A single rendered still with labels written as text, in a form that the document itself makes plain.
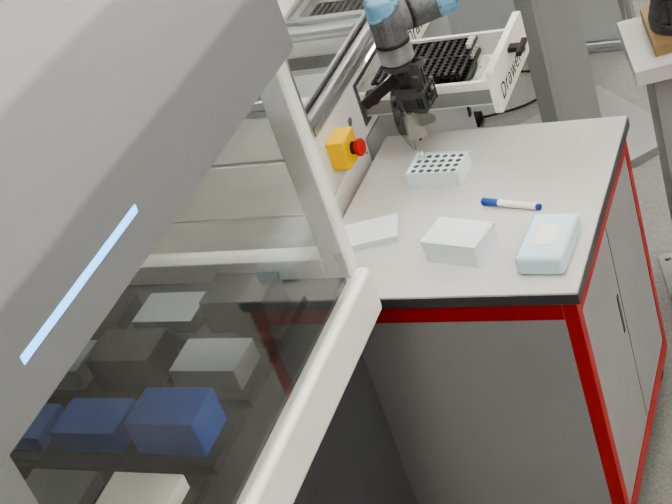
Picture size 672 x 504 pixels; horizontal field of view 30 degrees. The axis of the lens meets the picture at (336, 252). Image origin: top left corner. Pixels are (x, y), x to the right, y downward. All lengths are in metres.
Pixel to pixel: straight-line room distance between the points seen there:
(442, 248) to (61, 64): 1.08
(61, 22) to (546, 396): 1.32
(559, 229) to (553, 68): 1.67
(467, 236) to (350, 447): 0.47
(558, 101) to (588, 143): 1.36
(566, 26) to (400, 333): 1.74
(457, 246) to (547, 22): 1.65
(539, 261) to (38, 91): 1.13
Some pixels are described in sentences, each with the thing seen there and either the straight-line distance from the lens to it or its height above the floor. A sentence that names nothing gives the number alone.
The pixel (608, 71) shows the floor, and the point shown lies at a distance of 4.67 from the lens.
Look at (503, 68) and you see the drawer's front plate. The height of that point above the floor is 0.89.
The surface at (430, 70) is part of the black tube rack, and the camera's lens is 2.97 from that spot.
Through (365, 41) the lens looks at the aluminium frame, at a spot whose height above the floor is 0.97.
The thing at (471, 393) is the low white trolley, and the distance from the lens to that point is 2.62.
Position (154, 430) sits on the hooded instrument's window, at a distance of 1.73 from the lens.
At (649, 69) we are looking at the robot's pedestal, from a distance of 3.02.
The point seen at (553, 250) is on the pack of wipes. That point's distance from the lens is 2.41.
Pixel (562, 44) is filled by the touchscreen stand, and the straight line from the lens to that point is 4.08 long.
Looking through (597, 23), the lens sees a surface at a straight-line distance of 4.77.
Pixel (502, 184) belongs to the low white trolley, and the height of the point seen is 0.76.
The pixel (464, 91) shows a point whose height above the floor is 0.87.
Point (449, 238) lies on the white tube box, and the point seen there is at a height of 0.81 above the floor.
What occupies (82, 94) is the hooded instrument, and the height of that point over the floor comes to 1.59.
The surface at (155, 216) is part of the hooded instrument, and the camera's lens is 1.71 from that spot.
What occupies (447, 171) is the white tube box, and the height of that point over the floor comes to 0.80.
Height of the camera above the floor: 2.19
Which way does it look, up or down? 32 degrees down
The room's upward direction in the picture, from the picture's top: 20 degrees counter-clockwise
